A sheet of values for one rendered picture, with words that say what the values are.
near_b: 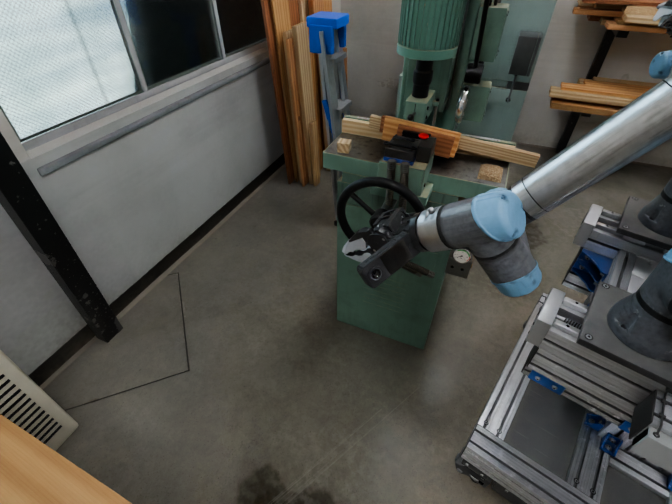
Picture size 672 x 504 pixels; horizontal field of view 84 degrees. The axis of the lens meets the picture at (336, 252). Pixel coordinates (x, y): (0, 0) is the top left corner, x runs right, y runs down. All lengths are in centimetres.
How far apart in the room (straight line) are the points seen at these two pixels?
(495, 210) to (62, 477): 109
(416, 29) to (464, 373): 135
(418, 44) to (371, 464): 140
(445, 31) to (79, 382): 192
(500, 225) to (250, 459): 130
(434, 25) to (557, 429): 133
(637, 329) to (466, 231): 51
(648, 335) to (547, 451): 66
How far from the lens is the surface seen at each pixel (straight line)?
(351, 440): 160
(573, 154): 71
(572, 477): 150
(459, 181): 123
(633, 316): 101
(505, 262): 63
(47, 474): 121
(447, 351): 186
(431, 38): 119
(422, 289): 153
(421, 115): 129
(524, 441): 151
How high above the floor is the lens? 149
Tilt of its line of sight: 42 degrees down
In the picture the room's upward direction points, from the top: straight up
